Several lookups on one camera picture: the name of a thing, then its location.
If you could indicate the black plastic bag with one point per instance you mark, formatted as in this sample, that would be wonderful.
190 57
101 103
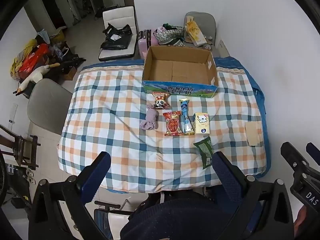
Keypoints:
116 38

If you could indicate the dark wooden chair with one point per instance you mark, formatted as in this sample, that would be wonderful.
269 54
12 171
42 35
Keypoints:
21 147

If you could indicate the person's dark clothed body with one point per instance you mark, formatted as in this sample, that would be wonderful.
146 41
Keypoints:
180 217

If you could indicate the checkered blanket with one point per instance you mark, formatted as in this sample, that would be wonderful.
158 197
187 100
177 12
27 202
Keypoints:
112 120

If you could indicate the white cushioned chair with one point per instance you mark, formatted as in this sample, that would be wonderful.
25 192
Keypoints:
120 15

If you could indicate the person's right hand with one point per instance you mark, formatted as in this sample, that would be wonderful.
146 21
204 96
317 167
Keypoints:
301 220

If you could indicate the purple rolled cloth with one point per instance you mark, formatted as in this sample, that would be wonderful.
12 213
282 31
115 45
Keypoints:
149 120

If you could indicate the pink suitcase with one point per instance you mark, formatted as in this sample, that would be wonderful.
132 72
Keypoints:
145 43

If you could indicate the green snack packet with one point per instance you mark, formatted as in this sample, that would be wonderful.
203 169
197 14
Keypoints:
205 151

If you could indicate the red bag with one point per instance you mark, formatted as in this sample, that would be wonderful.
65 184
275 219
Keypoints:
33 58

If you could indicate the yellow white small carton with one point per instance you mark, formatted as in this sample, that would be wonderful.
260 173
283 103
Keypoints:
202 123

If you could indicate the dark metal frame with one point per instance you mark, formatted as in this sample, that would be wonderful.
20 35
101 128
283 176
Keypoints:
15 182

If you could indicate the panda print snack packet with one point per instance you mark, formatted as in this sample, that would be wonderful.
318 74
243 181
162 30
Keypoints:
160 101

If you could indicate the red snack packet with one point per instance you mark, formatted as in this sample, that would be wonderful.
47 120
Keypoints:
173 125

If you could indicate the beige paper card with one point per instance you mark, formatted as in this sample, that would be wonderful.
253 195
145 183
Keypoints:
253 133

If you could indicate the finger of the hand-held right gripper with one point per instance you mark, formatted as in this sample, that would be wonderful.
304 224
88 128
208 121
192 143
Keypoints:
291 152
314 150

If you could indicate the grey chair with clutter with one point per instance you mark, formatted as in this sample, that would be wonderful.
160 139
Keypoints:
210 23

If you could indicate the small brown cardboard box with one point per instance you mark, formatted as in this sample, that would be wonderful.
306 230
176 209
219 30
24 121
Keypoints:
68 73

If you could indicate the blue white long packet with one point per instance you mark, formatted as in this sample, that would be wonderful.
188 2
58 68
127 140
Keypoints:
186 117

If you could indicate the black frame stool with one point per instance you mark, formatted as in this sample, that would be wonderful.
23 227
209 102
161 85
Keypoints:
107 217

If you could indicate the yellow bag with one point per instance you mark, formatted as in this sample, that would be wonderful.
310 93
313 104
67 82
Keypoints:
18 60

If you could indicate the grey plastic chair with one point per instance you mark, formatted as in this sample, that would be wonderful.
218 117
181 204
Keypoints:
47 105

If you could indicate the yellow paper box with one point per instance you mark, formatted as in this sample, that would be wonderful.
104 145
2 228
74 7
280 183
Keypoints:
195 31

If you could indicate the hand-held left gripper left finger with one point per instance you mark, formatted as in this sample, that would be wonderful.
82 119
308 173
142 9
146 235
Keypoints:
96 175

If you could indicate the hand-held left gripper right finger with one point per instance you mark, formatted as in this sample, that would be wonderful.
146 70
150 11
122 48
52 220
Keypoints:
228 177

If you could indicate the open cardboard box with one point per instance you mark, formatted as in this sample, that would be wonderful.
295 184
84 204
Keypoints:
175 72

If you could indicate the patterned fabric bag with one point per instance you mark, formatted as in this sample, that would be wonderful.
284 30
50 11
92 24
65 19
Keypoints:
168 35

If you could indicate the white goose plush toy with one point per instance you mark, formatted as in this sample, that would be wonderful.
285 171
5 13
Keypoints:
35 76

